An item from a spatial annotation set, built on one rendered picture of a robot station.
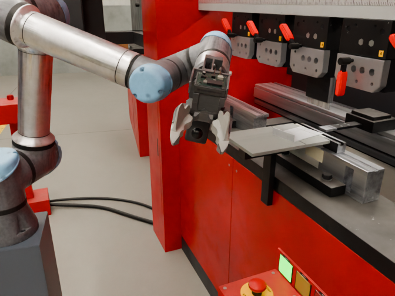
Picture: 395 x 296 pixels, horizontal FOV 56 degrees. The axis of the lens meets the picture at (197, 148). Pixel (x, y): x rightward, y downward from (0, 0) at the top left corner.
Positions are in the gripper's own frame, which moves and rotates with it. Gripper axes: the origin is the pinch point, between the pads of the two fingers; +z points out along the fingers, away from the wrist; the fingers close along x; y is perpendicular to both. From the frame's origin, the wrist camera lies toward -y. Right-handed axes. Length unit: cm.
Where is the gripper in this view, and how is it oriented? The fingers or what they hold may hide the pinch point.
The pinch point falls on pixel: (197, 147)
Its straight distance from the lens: 62.6
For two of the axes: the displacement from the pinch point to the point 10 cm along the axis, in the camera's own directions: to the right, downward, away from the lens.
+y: 1.3, -7.3, -6.7
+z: -1.2, 6.6, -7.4
